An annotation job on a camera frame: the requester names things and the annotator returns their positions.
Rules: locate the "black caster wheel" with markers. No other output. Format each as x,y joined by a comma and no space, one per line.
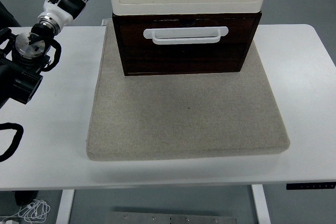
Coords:
25,197

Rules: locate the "beige fabric mat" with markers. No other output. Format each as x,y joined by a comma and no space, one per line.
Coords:
183,116

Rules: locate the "dark wood drawer housing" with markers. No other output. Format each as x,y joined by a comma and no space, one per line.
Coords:
223,15

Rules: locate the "white table leg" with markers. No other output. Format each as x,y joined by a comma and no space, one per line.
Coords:
261,205
65,205

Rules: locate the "white power adapter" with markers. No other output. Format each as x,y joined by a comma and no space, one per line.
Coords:
8,221

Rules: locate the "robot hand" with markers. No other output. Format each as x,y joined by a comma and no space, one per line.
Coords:
59,15

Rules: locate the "black table control panel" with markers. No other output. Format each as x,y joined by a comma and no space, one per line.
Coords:
309,186

